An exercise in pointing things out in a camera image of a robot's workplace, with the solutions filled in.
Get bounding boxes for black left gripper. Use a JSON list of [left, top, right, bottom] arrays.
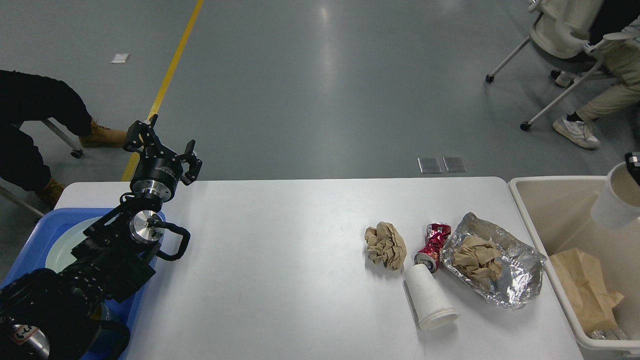
[[122, 114, 202, 202]]

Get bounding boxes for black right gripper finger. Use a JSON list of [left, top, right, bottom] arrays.
[[625, 152, 640, 186]]

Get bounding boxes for white paper cup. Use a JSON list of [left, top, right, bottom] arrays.
[[404, 264, 460, 331], [590, 162, 640, 229]]

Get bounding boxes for brown paper bag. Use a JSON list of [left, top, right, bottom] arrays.
[[550, 247, 625, 334]]

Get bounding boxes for green plate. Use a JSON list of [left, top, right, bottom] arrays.
[[45, 217, 99, 273]]

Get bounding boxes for foil wrapper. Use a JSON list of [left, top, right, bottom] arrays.
[[440, 212, 547, 310]]

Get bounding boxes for crushed red soda can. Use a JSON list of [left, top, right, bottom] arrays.
[[414, 222, 451, 274]]

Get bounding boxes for brown paper ball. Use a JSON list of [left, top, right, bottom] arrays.
[[364, 221, 407, 271]]

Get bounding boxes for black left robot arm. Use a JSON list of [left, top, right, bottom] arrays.
[[1, 114, 202, 360]]

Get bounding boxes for tan boot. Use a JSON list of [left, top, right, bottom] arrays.
[[78, 118, 127, 148], [35, 177, 67, 208]]

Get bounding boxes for beige plastic bin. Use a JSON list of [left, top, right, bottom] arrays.
[[509, 176, 640, 360]]

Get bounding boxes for grey chair leg with caster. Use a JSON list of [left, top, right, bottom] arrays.
[[41, 119, 83, 158]]

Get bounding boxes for person in beige trousers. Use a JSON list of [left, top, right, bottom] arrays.
[[552, 0, 640, 150]]

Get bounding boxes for white office chair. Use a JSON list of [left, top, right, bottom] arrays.
[[485, 0, 639, 132]]

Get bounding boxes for person in black clothes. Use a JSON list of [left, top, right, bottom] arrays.
[[0, 69, 94, 192]]

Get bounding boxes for clear plastic bottle in bin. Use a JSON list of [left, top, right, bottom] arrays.
[[585, 326, 629, 341]]

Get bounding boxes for silver floor plate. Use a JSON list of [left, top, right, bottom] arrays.
[[417, 157, 443, 174], [442, 156, 467, 173]]

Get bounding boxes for crumpled paper in foil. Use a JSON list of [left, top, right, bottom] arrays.
[[452, 235, 503, 291]]

